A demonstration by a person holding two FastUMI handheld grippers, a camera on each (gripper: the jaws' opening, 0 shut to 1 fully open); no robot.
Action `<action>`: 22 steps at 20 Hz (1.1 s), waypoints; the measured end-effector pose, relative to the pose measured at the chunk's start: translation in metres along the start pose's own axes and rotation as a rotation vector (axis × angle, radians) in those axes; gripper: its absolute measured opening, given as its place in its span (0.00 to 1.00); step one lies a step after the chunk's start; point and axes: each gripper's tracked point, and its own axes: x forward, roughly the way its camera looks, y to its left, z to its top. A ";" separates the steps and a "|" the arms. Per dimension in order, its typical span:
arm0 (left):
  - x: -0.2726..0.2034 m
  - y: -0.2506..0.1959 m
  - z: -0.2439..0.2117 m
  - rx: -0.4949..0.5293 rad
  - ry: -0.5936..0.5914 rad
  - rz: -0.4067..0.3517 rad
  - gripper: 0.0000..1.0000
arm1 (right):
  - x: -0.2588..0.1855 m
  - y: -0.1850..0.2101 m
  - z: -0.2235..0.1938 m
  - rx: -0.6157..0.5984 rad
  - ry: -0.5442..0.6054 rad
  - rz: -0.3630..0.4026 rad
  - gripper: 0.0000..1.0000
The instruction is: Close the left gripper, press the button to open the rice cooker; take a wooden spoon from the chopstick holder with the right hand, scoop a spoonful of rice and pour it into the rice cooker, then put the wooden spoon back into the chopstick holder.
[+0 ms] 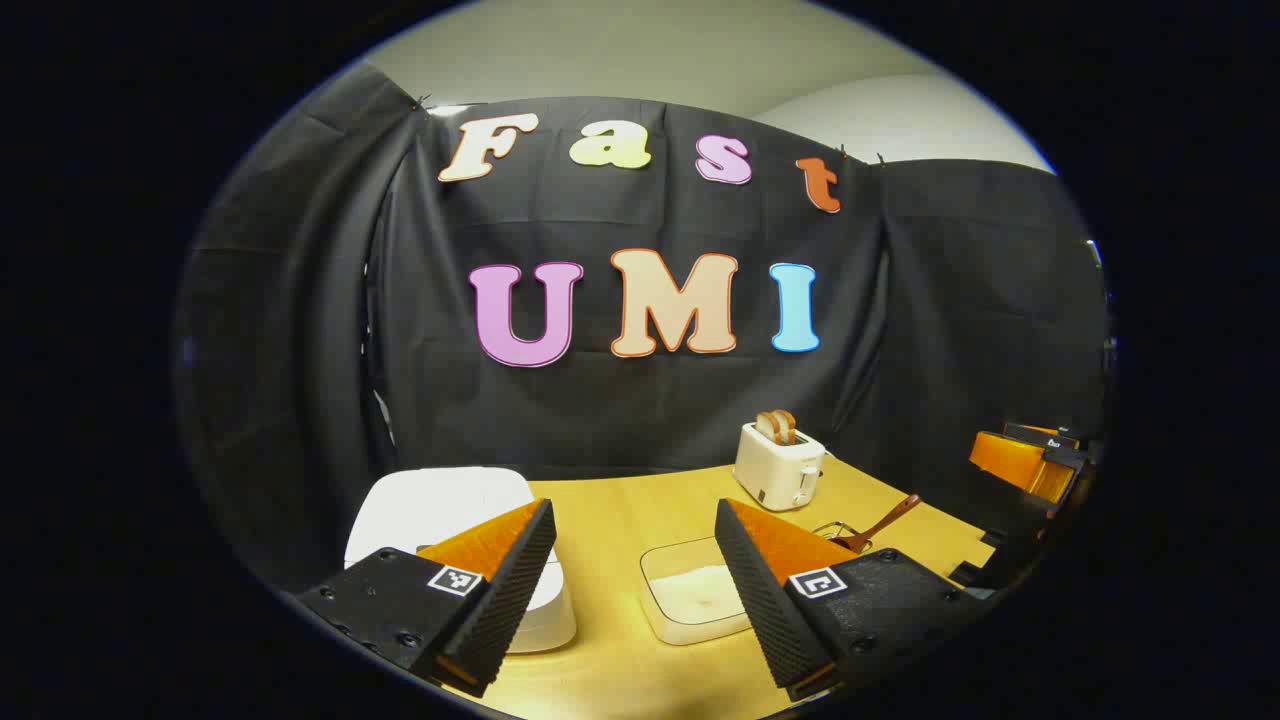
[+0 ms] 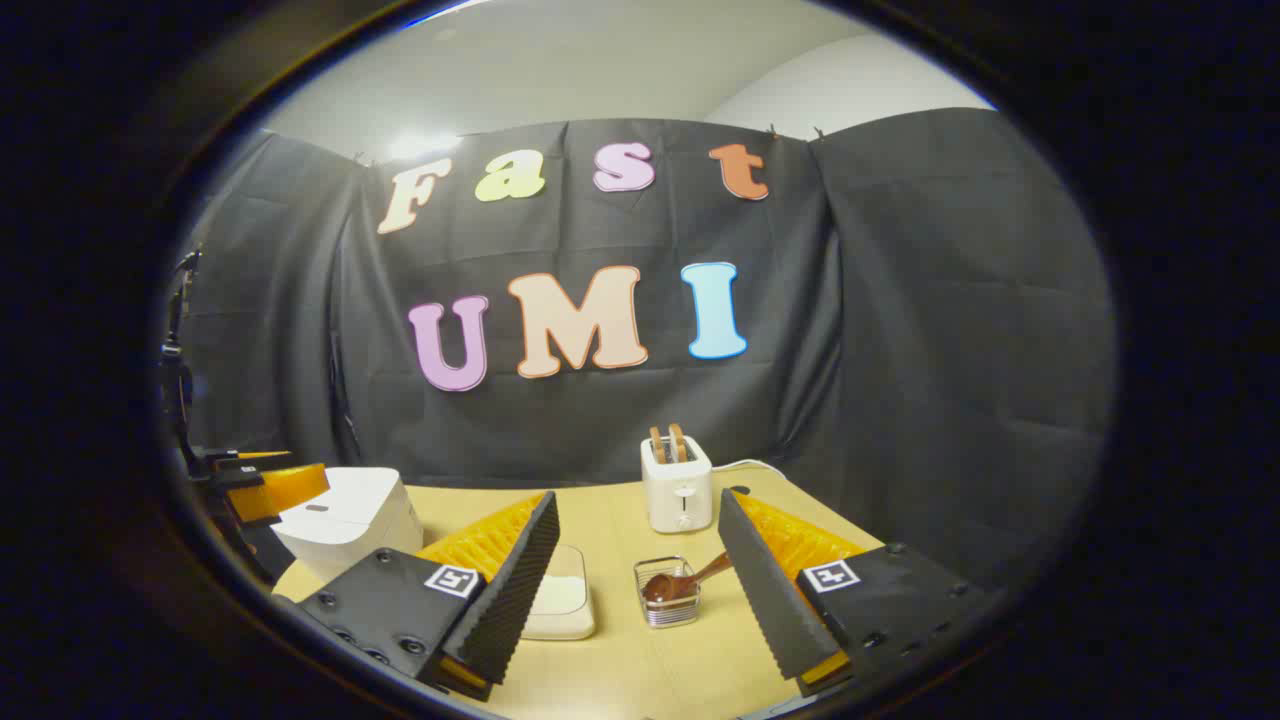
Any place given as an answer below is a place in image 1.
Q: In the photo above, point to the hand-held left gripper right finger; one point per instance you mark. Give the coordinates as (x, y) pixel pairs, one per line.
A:
(765, 600)

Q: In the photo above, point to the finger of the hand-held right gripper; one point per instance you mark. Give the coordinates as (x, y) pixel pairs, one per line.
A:
(1015, 460)

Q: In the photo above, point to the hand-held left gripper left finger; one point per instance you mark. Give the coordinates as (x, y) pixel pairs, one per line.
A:
(500, 600)

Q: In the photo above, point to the white rice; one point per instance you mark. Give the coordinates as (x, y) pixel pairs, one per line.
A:
(700, 595)

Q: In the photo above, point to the white rice cooker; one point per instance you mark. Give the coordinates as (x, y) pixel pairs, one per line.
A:
(440, 505)

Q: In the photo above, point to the brown wooden spoon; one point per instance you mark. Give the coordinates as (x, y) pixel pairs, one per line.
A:
(880, 522)

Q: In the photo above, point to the clear plastic container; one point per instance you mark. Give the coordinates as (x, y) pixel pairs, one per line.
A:
(665, 610)

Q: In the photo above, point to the white toaster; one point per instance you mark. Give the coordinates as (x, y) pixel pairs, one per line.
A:
(775, 470)

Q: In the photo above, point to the toasted bread slice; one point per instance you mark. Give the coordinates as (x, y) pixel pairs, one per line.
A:
(767, 428)
(786, 424)

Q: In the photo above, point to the black backdrop cloth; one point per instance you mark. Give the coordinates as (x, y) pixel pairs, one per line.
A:
(650, 410)

